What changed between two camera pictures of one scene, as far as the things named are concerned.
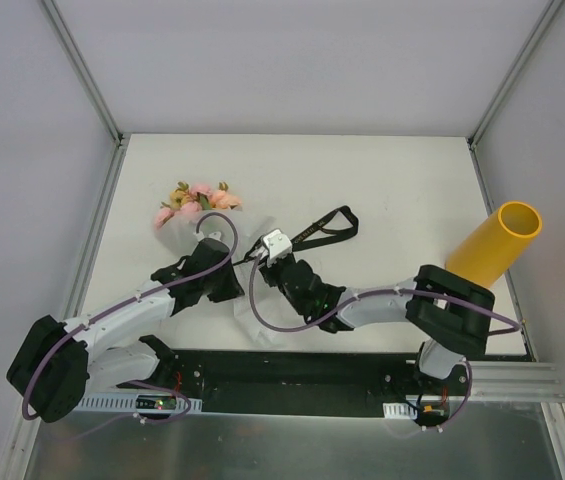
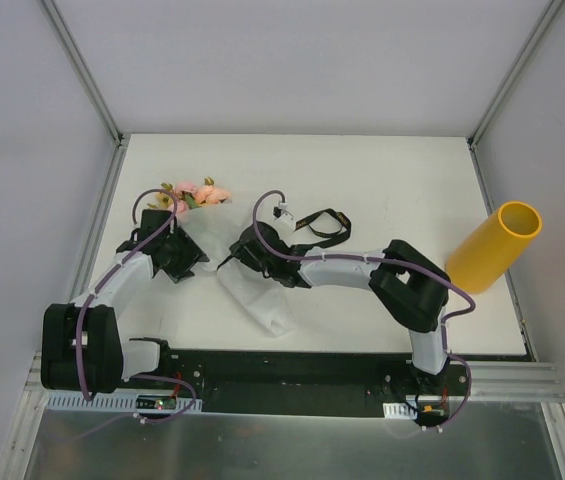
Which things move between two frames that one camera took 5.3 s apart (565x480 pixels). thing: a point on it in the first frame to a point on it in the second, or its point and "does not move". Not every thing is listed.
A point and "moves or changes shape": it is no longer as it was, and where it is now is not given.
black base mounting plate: (307, 382) does not move
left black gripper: (227, 282) to (188, 255)
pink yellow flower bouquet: (199, 197) moves or changes shape
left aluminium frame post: (85, 73) does not move
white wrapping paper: (240, 231) moves or changes shape
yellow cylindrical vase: (487, 250) does not move
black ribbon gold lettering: (316, 233) to (338, 235)
